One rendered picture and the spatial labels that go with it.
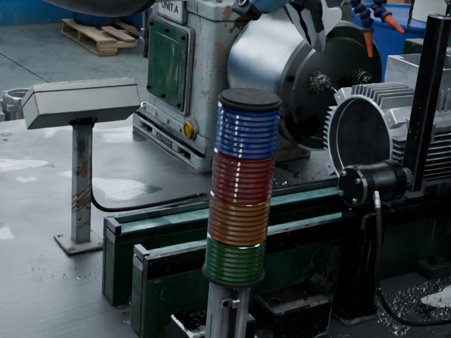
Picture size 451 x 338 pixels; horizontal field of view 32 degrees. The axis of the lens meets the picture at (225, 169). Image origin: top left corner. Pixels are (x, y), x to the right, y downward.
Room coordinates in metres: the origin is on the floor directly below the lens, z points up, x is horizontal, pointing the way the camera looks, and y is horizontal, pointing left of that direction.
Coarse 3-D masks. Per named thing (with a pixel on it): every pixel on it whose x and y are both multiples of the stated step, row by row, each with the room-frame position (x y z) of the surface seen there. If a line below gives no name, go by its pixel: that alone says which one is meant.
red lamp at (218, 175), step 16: (224, 160) 0.69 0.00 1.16; (240, 160) 0.68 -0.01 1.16; (256, 160) 0.69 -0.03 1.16; (272, 160) 0.70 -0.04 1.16; (224, 176) 0.69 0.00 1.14; (240, 176) 0.68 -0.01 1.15; (256, 176) 0.69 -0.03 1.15; (272, 176) 0.71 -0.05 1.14; (224, 192) 0.69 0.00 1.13; (240, 192) 0.68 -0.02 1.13; (256, 192) 0.69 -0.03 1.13
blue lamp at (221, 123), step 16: (224, 112) 0.70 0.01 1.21; (240, 112) 0.69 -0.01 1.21; (272, 112) 0.70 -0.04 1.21; (224, 128) 0.69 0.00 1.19; (240, 128) 0.69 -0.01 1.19; (256, 128) 0.69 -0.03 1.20; (272, 128) 0.70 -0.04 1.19; (224, 144) 0.69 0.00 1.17; (240, 144) 0.69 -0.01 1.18; (256, 144) 0.69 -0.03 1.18; (272, 144) 0.70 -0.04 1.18
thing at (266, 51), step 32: (256, 32) 1.50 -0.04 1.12; (288, 32) 1.44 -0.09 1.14; (352, 32) 1.45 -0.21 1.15; (256, 64) 1.44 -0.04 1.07; (288, 64) 1.38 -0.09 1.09; (320, 64) 1.41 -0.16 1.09; (352, 64) 1.45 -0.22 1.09; (288, 96) 1.38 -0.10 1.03; (320, 96) 1.42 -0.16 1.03; (288, 128) 1.39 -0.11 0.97; (320, 128) 1.42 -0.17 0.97
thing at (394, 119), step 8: (344, 88) 1.25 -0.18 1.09; (336, 96) 1.26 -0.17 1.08; (344, 96) 1.24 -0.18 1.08; (392, 112) 1.15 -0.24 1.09; (400, 112) 1.15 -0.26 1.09; (392, 120) 1.14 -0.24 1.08; (400, 120) 1.14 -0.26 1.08; (392, 128) 1.15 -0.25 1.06; (328, 160) 1.26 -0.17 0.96; (328, 168) 1.26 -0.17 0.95
